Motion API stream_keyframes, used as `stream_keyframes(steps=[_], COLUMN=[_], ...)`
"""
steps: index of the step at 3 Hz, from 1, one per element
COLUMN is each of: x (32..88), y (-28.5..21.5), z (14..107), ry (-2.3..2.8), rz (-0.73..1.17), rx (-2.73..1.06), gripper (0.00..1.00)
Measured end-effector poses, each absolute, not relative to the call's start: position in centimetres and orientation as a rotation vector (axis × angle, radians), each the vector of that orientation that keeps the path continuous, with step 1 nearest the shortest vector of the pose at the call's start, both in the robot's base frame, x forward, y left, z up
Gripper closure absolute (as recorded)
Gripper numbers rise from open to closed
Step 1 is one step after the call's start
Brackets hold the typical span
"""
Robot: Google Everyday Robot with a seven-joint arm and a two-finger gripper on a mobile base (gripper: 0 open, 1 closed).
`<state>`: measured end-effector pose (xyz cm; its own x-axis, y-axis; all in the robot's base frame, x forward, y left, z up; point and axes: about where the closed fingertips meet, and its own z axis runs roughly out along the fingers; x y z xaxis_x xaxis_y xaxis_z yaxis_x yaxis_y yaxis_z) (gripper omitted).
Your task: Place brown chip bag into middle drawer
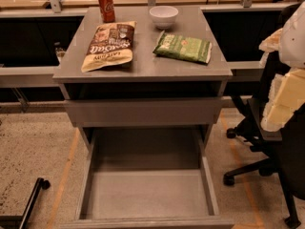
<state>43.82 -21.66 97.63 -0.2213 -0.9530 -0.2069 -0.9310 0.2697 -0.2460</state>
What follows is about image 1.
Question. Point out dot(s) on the foam padded gripper finger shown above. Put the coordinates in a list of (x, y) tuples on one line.
[(287, 91)]

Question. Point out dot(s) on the brown chip bag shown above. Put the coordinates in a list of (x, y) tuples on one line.
[(111, 45)]

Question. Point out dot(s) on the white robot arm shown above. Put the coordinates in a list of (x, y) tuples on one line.
[(296, 22)]

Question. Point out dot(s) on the closed grey top drawer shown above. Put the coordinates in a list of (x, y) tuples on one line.
[(143, 112)]

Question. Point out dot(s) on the green chip bag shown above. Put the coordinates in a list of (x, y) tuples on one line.
[(183, 48)]

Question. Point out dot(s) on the grey drawer cabinet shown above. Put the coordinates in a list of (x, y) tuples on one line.
[(147, 76)]

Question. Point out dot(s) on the open grey middle drawer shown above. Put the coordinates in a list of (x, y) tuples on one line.
[(147, 178)]

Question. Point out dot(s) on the black office chair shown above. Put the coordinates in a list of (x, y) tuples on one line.
[(285, 148)]

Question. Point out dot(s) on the white bowl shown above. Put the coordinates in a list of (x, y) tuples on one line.
[(163, 17)]

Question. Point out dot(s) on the red soda can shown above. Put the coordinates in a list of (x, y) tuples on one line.
[(107, 10)]

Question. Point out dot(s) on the black metal stand leg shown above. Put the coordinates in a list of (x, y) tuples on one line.
[(20, 222)]

